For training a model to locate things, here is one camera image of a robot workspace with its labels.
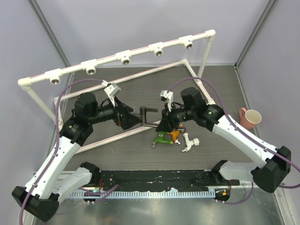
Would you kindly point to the white PVC pipe frame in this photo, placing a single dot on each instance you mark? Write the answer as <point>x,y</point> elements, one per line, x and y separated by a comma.
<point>124,57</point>

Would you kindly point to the white faucet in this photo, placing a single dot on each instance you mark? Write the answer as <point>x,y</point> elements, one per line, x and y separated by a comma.
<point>190,143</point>

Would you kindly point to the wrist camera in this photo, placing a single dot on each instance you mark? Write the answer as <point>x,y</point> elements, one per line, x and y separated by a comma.
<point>167,97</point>
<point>111,91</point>

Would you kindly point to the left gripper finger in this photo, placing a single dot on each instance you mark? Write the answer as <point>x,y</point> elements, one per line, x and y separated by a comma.
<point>123,109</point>
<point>129,120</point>

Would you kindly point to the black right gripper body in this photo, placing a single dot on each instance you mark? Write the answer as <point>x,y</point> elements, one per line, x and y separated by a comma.
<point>176,115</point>

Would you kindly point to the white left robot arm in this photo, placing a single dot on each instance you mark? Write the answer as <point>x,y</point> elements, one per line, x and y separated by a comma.
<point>42,195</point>

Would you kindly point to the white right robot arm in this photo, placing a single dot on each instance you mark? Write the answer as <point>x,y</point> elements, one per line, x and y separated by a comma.
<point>268,167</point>

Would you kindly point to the green faucet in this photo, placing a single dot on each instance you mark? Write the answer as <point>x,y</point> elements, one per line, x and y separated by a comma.
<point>161,139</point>

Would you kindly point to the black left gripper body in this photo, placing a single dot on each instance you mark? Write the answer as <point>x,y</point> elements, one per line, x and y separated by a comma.
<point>116,115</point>

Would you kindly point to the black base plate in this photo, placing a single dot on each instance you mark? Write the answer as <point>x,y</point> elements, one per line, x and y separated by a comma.
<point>158,180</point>

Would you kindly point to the orange faucet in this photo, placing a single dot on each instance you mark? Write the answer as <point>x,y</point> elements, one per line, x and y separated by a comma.
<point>175,134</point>

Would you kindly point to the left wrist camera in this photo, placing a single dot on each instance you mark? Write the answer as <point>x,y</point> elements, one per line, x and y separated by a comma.
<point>111,91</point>

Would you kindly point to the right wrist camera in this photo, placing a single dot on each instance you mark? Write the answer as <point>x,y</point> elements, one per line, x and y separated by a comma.
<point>167,97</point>

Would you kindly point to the pink mug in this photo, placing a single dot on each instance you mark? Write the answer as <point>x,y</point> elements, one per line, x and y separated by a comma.
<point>249,118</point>

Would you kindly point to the grey slotted cable duct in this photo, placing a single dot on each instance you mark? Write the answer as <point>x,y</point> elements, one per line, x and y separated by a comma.
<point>173,193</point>

